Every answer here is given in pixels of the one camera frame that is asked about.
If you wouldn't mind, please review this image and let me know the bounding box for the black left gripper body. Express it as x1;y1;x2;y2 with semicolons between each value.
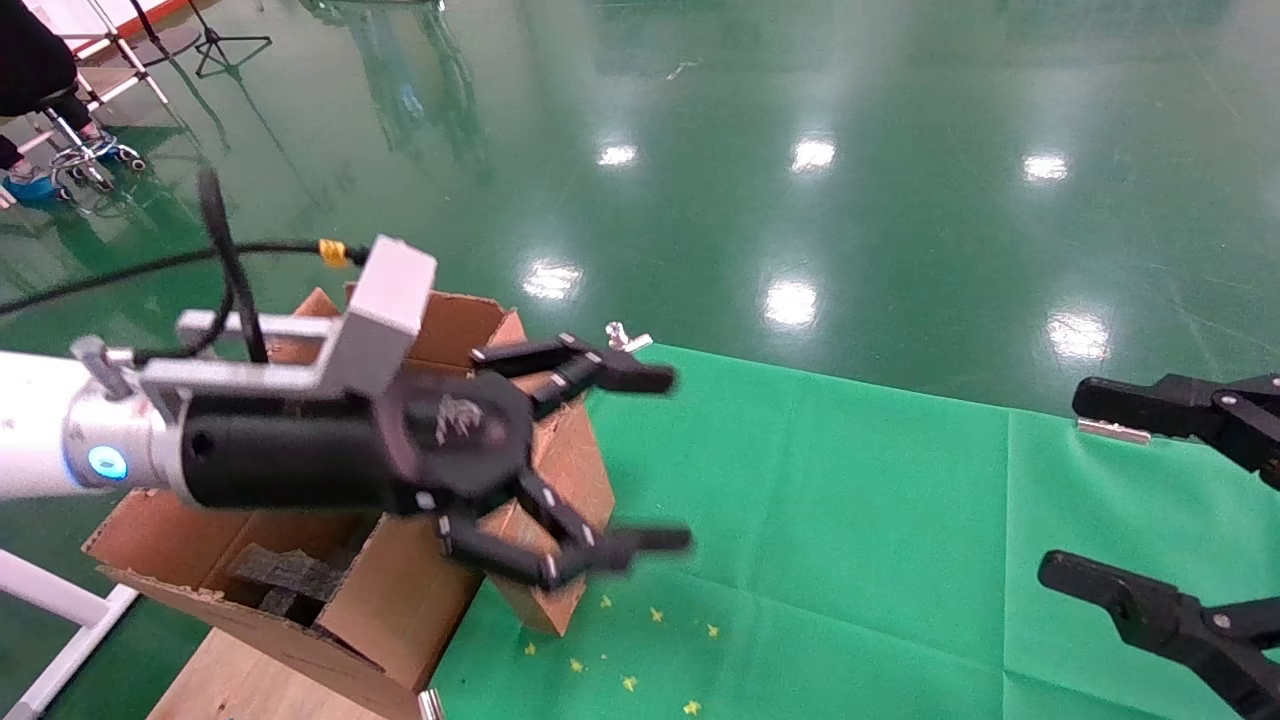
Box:
178;370;538;518

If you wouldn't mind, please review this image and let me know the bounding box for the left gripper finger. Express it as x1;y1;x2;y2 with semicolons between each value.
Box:
468;332;680;417
434;472;694;592

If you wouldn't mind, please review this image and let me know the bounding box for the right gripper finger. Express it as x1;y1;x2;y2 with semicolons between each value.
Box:
1071;372;1280;492
1036;549;1280;720

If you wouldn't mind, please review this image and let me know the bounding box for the small cardboard box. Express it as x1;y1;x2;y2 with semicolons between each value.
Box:
480;380;617;637

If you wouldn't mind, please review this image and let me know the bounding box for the large open cardboard carton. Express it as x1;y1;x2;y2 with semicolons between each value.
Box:
82;284;526;720

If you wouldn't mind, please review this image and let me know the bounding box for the black foam piece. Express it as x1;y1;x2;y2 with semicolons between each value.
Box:
228;543;347;602
260;588;323;627

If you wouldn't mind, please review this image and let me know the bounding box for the green table cloth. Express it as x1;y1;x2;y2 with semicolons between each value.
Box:
430;343;1280;720

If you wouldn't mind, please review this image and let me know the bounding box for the wheeled metal stool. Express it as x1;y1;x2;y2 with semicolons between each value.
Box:
40;85;147;193

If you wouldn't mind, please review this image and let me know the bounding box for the white desk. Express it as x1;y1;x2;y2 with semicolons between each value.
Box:
20;0;173;151

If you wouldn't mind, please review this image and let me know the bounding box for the black tripod stand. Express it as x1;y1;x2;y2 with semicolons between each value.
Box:
185;0;274;80

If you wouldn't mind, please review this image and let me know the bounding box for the black pole stand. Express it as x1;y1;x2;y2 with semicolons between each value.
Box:
128;0;203;63

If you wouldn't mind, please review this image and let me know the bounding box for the person in black clothes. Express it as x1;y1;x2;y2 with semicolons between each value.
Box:
0;0;146;211

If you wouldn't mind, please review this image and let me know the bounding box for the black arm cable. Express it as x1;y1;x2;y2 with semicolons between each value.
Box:
0;168;371;366

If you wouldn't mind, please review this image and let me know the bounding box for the white table frame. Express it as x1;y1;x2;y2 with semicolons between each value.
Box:
0;548;141;720

